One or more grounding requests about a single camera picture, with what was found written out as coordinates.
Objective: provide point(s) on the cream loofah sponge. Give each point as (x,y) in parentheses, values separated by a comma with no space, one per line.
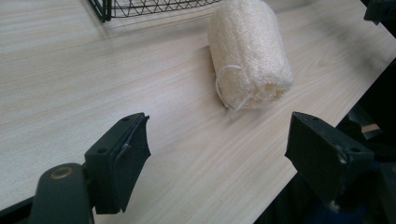
(249,56)

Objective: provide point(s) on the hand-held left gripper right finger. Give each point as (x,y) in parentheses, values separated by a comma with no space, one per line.
(323,158)

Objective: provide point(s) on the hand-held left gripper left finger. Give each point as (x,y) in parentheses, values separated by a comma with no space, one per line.
(120,168)

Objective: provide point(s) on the dark object at table edge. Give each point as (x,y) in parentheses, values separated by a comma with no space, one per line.
(379,11)

